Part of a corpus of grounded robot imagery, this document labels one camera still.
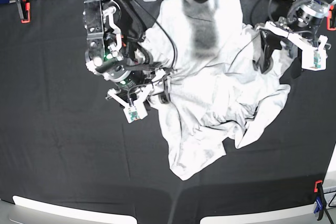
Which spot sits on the white t-shirt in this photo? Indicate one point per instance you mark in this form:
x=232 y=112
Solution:
x=217 y=90

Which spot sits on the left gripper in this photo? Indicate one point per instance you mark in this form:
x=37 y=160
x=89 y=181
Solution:
x=273 y=33

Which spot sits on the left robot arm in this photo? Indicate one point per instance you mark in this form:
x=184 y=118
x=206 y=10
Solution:
x=299 y=29

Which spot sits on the black table cloth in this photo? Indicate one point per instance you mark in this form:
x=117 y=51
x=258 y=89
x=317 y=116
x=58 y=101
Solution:
x=63 y=143

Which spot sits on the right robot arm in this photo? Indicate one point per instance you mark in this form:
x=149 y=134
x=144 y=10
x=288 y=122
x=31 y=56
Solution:
x=114 y=51

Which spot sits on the red clamp far left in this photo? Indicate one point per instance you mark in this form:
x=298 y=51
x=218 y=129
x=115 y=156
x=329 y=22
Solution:
x=24 y=10

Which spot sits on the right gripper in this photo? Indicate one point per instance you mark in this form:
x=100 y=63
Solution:
x=131 y=84

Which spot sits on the red clamp far right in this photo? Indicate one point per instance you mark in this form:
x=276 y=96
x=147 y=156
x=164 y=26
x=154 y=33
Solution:
x=331 y=19

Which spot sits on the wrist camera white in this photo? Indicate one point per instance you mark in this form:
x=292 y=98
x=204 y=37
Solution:
x=314 y=60
x=135 y=112

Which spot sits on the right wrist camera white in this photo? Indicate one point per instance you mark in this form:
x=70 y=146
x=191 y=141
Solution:
x=135 y=112

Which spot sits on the red blue clamp near right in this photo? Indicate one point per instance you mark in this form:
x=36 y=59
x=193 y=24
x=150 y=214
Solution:
x=319 y=200

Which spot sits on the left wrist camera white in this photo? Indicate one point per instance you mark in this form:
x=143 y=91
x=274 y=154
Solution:
x=314 y=60

